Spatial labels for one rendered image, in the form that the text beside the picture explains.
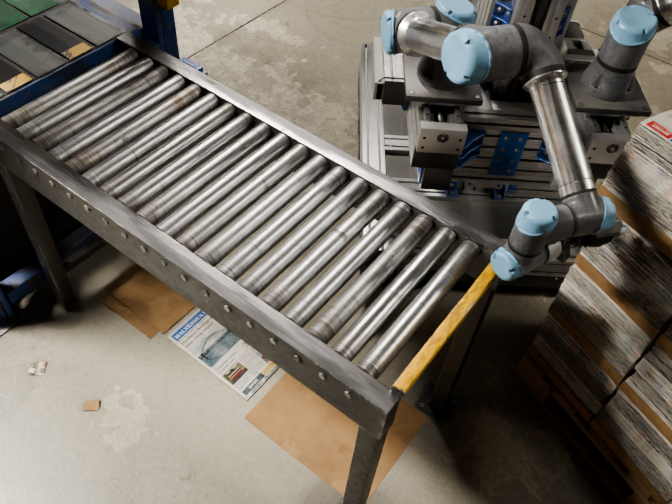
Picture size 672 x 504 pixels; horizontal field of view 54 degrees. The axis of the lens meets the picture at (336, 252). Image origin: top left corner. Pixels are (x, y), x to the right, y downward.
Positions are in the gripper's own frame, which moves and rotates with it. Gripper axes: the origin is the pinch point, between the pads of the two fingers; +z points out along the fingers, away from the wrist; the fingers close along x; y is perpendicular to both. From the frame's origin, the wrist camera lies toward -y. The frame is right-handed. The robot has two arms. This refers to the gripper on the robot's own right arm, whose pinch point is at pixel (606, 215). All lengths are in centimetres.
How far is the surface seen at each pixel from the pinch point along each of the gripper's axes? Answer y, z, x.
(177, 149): -6, -77, 76
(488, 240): -4.7, -26.9, 10.9
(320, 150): -5, -45, 57
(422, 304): -5, -52, 4
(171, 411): -85, -101, 50
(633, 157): 15.1, 3.3, 2.7
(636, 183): 10.5, 2.7, -1.2
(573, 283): -30.0, 3.7, 0.4
